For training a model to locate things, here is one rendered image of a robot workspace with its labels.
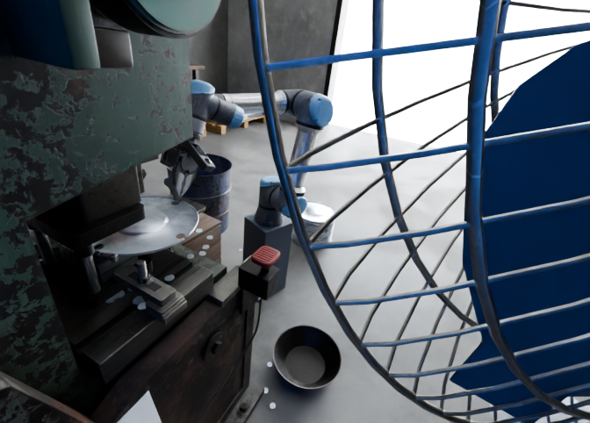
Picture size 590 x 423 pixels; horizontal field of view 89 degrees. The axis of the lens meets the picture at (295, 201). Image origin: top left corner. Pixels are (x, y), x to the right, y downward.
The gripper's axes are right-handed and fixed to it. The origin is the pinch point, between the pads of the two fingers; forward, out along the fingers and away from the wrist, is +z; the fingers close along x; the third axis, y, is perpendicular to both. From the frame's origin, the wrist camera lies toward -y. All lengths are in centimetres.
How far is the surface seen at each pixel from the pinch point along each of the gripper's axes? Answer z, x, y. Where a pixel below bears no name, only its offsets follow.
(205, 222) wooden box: 20, -61, 31
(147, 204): 4.0, 5.7, 5.4
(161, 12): -29, 48, -32
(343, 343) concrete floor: 54, -72, -56
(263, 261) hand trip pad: 6.7, 6.1, -35.5
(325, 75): -194, -392, 113
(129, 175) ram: -5.9, 26.4, -8.5
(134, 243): 10.5, 19.4, -7.4
